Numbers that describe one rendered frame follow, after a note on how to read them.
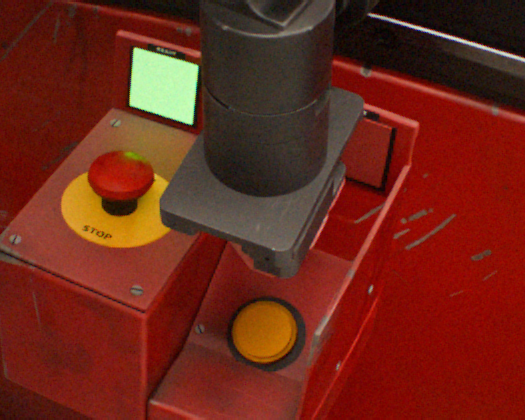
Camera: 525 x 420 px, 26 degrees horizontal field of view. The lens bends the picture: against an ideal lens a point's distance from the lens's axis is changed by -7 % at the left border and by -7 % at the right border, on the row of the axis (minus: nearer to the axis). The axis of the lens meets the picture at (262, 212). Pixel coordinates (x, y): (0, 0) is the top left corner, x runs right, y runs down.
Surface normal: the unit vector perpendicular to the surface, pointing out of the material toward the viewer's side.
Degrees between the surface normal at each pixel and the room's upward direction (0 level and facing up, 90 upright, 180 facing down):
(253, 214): 14
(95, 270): 0
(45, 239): 0
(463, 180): 90
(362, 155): 90
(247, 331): 35
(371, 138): 90
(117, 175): 3
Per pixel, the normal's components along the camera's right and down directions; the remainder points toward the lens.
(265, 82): -0.03, 0.80
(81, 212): 0.11, -0.76
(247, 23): 0.00, -0.60
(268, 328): -0.14, -0.29
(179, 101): -0.38, 0.57
